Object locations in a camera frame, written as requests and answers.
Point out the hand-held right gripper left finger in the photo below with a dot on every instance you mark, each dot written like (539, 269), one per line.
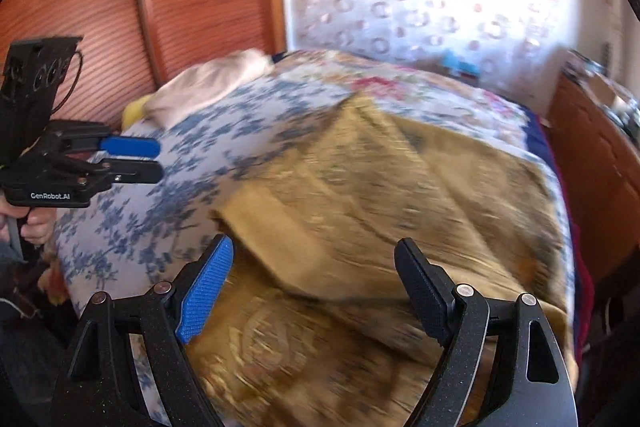
(205, 294)

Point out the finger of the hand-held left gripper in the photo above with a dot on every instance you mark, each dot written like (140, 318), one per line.
(132, 147)
(135, 172)

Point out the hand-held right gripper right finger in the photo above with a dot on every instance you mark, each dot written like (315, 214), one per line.
(427, 302)

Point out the brown patterned garment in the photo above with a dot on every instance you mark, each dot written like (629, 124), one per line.
(380, 217)

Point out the person's left hand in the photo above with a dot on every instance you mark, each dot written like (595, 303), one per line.
(39, 227)

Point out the blue floral white sheet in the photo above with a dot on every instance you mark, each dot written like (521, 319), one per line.
(165, 187)

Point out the yellow pillow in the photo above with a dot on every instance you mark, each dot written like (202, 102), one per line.
(134, 112)

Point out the beige folded cloth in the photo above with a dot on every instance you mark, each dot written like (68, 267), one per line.
(205, 82)

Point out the red cloth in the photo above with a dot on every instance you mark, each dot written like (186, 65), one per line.
(584, 277)

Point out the navy blue bed sheet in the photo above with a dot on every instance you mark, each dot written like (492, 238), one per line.
(540, 132)

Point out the pink floral bedspread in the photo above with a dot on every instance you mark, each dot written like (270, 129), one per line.
(415, 92)

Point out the wooden sideboard cabinet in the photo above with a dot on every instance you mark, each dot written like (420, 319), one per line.
(595, 167)

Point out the blue plastic bag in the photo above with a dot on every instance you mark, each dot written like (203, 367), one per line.
(460, 63)

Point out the cardboard box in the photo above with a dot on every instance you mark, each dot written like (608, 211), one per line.
(605, 93)

